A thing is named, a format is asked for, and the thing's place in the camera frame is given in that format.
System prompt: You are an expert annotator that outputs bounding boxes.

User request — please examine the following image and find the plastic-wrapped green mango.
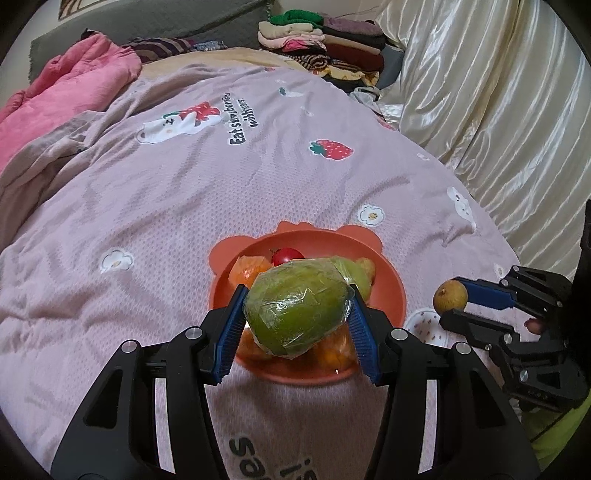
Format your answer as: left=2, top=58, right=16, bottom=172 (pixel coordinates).
left=243, top=258, right=355, bottom=361
left=330, top=257, right=374, bottom=303

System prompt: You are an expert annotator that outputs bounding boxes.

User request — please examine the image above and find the beige bed sheet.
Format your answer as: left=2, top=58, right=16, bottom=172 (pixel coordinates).
left=139, top=46, right=315, bottom=81

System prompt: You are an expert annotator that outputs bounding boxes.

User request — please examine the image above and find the red tomato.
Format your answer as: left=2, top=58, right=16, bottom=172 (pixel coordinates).
left=270, top=248, right=306, bottom=267

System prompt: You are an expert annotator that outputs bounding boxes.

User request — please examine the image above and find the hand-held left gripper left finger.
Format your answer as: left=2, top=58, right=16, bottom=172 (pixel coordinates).
left=51, top=285, right=250, bottom=480

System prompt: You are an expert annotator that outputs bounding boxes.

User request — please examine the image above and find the grey crumpled cloth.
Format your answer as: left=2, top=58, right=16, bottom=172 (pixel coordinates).
left=348, top=85, right=384, bottom=114

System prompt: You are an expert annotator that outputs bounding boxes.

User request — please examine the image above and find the person's right forearm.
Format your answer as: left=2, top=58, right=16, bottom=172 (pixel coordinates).
left=522, top=397, right=591, bottom=467

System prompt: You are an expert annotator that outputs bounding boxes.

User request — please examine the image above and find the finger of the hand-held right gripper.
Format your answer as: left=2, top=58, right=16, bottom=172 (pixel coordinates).
left=452, top=276, right=520, bottom=311
left=438, top=308, right=515, bottom=349

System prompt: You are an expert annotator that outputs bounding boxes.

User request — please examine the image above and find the grey headboard cushion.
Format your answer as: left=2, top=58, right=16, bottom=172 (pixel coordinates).
left=30, top=0, right=273, bottom=79

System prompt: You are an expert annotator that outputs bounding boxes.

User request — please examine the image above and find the plastic-wrapped orange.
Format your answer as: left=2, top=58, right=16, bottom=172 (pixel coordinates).
left=228, top=255, right=273, bottom=287
left=235, top=328, right=273, bottom=363
left=307, top=330, right=361, bottom=372

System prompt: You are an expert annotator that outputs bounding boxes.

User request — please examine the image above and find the strawberry printed pink blanket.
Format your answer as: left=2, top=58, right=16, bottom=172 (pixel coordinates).
left=0, top=62, right=522, bottom=480

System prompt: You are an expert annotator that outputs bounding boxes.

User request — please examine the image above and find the cream satin curtain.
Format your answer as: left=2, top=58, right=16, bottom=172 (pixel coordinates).
left=374, top=0, right=591, bottom=273

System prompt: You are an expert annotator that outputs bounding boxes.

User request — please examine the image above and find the stack of folded clothes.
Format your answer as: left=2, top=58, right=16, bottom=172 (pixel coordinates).
left=256, top=8, right=386, bottom=86

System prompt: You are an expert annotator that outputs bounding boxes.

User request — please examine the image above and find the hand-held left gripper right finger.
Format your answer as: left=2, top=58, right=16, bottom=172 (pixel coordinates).
left=346, top=284, right=541, bottom=480

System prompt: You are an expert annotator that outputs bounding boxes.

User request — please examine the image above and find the plain pink fleece blanket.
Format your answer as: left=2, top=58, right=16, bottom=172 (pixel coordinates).
left=0, top=33, right=144, bottom=171

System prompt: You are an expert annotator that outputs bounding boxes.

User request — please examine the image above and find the orange bear-eared plate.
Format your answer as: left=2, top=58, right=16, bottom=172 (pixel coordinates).
left=208, top=220, right=407, bottom=383

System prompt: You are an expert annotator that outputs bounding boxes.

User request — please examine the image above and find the dark striped cloth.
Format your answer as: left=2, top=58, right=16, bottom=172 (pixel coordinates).
left=121, top=37, right=197, bottom=64

